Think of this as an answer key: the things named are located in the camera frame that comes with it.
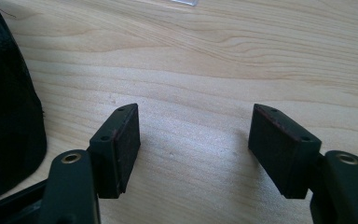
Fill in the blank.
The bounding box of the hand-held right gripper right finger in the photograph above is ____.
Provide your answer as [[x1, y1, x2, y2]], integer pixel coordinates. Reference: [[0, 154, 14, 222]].
[[247, 103, 323, 200]]

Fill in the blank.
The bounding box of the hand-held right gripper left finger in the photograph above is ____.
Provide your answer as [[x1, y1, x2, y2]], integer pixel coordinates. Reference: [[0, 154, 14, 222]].
[[87, 103, 142, 200]]

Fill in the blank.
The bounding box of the black fabric bag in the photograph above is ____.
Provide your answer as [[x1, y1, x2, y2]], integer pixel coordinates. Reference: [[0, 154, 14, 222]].
[[0, 0, 48, 200]]

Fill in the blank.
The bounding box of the clear plastic piece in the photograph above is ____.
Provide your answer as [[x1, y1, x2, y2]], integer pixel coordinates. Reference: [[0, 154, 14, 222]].
[[171, 0, 200, 7]]

